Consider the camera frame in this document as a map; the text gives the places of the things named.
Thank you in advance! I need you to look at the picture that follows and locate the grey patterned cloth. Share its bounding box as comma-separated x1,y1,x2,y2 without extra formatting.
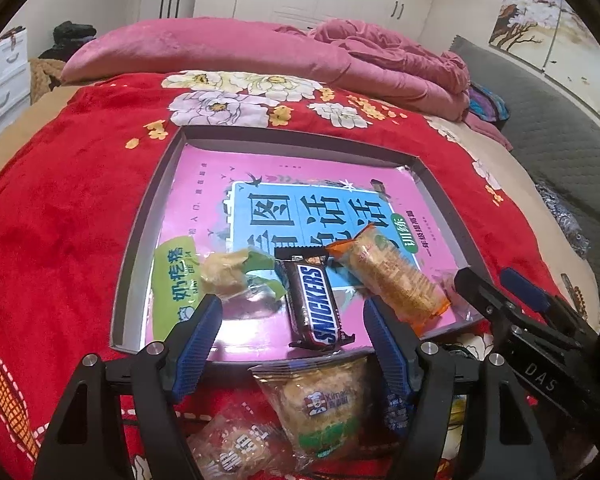
535,180,593,261

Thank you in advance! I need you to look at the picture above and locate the green milk snack packet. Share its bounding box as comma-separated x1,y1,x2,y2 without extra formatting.
152,237,288,318

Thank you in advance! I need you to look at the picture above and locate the yellow wafer packet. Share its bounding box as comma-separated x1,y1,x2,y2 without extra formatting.
447,395,468,426

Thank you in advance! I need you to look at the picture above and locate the long pink pillow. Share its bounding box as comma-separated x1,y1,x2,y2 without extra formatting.
60,17,361,106

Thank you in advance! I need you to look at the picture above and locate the brown chocolate bar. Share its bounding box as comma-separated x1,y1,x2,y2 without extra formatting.
272,247,355,353

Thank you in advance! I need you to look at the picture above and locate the pink folded cloth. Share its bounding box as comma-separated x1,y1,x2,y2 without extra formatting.
462,110,513,151

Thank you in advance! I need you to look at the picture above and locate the brown fuzzy blanket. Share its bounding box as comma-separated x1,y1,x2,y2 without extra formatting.
27,57,66,106

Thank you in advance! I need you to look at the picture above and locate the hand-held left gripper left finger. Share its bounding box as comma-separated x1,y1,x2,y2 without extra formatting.
32,294,224,480

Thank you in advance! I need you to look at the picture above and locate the colourful cloth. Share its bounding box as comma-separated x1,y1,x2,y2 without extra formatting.
467,82,511,121

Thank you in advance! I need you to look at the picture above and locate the grey headboard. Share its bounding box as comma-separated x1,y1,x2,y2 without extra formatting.
447,35,600,241

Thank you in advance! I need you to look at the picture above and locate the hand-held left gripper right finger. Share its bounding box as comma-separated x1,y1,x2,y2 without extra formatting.
362,297,551,480

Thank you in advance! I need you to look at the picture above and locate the pink quilt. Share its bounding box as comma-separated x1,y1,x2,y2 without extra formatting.
307,17,473,121

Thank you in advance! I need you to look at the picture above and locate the dark blue snack packet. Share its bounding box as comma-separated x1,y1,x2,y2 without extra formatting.
380,385,423,436

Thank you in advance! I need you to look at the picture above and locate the dark shallow box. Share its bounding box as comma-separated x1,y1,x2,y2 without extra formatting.
109,125,496,366

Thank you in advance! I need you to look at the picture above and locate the white drawer cabinet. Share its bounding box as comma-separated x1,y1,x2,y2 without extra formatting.
0,27,31,136

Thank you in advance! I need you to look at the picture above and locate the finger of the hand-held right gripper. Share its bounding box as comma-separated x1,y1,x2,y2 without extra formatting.
454,267,531,341
499,266,599,342

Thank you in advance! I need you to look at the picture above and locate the red floral blanket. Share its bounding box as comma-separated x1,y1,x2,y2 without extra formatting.
0,72,596,480

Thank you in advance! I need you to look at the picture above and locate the pink book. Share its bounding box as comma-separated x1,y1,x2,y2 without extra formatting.
150,142,473,351

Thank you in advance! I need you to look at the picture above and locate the black clothes pile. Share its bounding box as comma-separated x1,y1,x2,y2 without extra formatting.
40,21,98,58

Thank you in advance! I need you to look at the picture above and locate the green label rice cracker packet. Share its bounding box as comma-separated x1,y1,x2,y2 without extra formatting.
247,352,376,461

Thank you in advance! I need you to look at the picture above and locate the clear cookie packet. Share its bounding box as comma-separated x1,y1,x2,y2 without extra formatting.
185,402,291,480

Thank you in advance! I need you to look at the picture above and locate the floral wall painting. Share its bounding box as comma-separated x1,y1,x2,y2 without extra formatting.
487,0,600,121

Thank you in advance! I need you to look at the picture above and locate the orange-ended cracker roll packet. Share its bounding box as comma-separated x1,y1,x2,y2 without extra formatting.
326,225,453,336

